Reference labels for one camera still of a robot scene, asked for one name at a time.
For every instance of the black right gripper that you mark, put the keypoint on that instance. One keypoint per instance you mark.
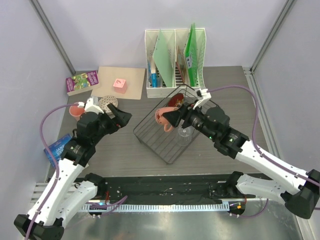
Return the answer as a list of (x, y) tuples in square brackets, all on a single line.
[(175, 117)]

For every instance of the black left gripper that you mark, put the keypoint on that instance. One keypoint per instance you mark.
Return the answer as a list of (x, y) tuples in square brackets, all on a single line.
[(122, 118)]

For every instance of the pink ceramic mug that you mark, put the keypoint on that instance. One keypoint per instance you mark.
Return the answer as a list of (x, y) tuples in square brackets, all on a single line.
[(161, 120)]

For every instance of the brown patterned ceramic bowl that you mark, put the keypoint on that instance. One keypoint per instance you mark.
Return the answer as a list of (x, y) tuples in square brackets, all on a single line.
[(103, 103)]

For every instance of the pink plastic tumbler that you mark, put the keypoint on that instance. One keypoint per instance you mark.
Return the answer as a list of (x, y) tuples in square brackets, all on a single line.
[(76, 112)]

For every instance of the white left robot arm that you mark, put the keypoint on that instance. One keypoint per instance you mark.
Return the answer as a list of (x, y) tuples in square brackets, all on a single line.
[(50, 215)]

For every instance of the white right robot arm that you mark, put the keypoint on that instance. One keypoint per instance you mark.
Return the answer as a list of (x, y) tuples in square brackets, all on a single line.
[(297, 189)]

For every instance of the red floral lacquer plate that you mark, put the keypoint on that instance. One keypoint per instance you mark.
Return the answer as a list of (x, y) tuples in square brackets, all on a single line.
[(176, 101)]

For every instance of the pink cube block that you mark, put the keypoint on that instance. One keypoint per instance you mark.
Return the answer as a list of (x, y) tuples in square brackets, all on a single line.
[(120, 86)]

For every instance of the brown cardboard sheet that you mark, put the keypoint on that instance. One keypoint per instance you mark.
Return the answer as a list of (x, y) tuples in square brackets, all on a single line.
[(107, 76)]

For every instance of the illustrated book in organizer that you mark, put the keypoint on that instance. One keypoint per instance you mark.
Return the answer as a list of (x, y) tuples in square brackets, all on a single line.
[(181, 65)]

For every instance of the blue booklet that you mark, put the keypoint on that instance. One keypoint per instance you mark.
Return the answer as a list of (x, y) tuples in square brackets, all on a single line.
[(152, 73)]

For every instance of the purple paperback book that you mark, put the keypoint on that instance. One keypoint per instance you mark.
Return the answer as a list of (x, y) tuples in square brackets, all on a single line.
[(82, 83)]

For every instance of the light green folder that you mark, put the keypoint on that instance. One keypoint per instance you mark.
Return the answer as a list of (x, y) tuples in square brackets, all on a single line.
[(163, 54)]

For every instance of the bright green mesh folder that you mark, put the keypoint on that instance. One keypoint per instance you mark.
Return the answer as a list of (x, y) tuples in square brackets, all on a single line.
[(190, 54)]

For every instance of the blue Jane Eyre book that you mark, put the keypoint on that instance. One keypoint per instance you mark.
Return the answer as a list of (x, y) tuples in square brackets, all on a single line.
[(57, 148)]

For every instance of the white file organizer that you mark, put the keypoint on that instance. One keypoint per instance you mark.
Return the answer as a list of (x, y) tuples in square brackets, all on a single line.
[(180, 39)]

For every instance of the black wire dish rack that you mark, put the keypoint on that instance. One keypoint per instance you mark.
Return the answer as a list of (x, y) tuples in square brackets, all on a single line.
[(153, 136)]

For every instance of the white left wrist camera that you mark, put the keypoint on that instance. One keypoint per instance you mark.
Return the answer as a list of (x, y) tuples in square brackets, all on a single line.
[(91, 105)]

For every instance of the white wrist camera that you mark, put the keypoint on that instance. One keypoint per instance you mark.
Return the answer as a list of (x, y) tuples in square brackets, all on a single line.
[(91, 105), (203, 96)]

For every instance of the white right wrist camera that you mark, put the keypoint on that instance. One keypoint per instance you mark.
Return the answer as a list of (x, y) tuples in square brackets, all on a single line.
[(203, 96)]

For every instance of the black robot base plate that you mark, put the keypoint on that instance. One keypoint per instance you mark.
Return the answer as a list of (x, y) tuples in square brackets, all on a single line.
[(169, 190)]

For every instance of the white slotted cable duct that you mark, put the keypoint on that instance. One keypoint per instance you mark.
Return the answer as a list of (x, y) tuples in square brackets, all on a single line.
[(134, 208)]

